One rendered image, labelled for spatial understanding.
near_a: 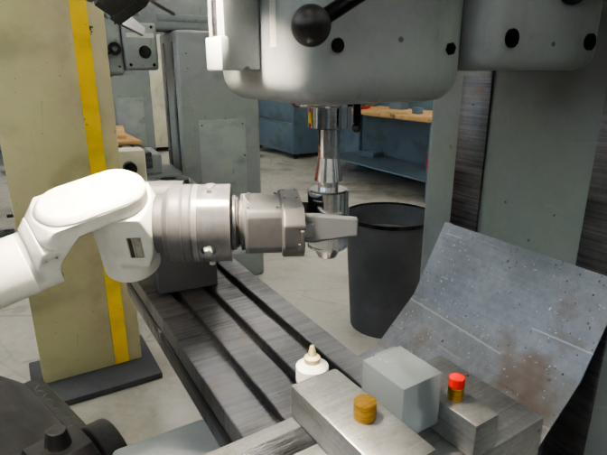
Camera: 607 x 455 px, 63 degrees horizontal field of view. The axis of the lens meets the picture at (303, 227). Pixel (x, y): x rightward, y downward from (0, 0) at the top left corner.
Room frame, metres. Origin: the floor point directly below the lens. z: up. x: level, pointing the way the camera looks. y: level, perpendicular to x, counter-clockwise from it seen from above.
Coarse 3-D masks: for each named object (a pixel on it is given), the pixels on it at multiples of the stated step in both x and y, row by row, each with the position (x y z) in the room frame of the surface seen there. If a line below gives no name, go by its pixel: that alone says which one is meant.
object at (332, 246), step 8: (312, 200) 0.54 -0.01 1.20; (344, 200) 0.54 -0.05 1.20; (312, 208) 0.54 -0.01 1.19; (320, 208) 0.53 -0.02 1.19; (328, 208) 0.53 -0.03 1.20; (336, 208) 0.53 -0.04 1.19; (344, 208) 0.54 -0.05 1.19; (328, 240) 0.53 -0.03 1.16; (336, 240) 0.53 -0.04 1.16; (344, 240) 0.54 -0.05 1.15; (312, 248) 0.54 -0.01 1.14; (320, 248) 0.53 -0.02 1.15; (328, 248) 0.53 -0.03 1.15; (336, 248) 0.53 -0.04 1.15; (344, 248) 0.54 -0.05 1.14
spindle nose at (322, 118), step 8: (312, 112) 0.54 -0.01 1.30; (320, 112) 0.53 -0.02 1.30; (328, 112) 0.53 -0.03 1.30; (336, 112) 0.53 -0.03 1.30; (344, 112) 0.54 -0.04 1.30; (312, 120) 0.54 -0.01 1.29; (320, 120) 0.53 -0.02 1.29; (328, 120) 0.53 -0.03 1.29; (336, 120) 0.53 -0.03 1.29; (344, 120) 0.54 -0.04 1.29; (312, 128) 0.54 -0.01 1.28; (320, 128) 0.53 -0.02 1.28; (328, 128) 0.53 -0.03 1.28; (336, 128) 0.53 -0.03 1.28; (344, 128) 0.54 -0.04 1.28
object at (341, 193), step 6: (312, 186) 0.56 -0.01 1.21; (342, 186) 0.56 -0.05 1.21; (312, 192) 0.54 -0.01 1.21; (318, 192) 0.54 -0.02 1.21; (324, 192) 0.53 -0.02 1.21; (330, 192) 0.53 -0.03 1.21; (336, 192) 0.53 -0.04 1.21; (342, 192) 0.54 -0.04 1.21; (348, 192) 0.55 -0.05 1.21; (312, 198) 0.54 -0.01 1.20; (318, 198) 0.53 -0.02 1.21; (324, 198) 0.53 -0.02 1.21; (330, 198) 0.53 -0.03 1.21; (336, 198) 0.53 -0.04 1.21; (342, 198) 0.54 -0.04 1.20; (348, 198) 0.55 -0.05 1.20
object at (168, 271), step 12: (156, 180) 1.06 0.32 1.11; (168, 180) 1.09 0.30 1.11; (180, 180) 1.06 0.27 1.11; (192, 180) 1.12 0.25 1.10; (168, 264) 0.91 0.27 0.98; (180, 264) 0.92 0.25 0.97; (192, 264) 0.93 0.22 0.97; (204, 264) 0.94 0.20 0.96; (216, 264) 0.95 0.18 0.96; (156, 276) 0.91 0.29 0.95; (168, 276) 0.91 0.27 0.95; (180, 276) 0.92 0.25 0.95; (192, 276) 0.93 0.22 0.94; (204, 276) 0.94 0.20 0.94; (216, 276) 0.95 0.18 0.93; (168, 288) 0.91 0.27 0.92; (180, 288) 0.92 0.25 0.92; (192, 288) 0.93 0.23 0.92
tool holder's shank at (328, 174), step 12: (324, 132) 0.54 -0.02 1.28; (336, 132) 0.55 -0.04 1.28; (324, 144) 0.54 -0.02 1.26; (336, 144) 0.55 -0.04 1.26; (324, 156) 0.54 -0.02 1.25; (336, 156) 0.55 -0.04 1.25; (324, 168) 0.54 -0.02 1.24; (336, 168) 0.54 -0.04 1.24; (324, 180) 0.54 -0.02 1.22; (336, 180) 0.54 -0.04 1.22
